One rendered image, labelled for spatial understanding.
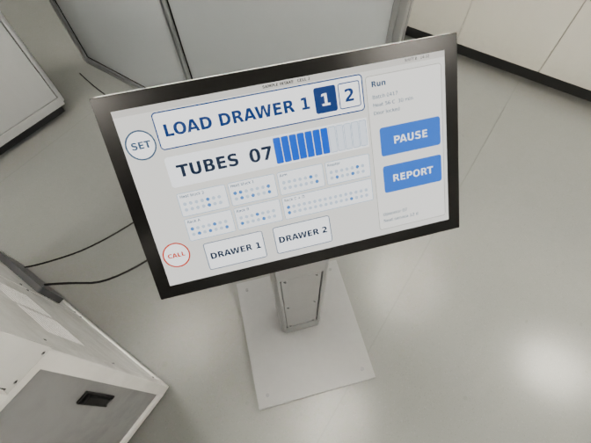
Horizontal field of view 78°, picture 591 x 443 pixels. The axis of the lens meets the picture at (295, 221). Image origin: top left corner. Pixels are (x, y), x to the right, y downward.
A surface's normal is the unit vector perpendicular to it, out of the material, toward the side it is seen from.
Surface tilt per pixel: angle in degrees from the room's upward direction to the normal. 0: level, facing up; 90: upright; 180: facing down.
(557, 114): 0
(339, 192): 50
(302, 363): 3
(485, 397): 0
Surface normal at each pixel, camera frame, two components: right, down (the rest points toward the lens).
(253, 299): -0.11, -0.47
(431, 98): 0.18, 0.33
